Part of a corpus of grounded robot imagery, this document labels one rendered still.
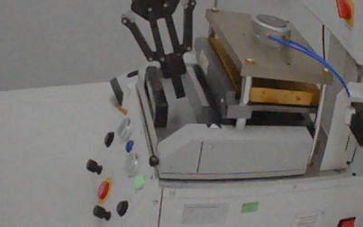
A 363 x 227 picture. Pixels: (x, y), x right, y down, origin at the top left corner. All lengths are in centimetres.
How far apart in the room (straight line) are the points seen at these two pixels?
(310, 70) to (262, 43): 11
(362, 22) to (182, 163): 41
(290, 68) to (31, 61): 171
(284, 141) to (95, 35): 166
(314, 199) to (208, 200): 21
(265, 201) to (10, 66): 170
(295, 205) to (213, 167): 19
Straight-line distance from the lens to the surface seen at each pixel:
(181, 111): 117
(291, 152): 108
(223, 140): 104
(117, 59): 271
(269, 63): 104
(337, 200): 119
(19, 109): 162
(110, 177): 125
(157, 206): 107
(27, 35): 258
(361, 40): 105
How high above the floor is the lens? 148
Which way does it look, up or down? 26 degrees down
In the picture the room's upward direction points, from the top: 8 degrees clockwise
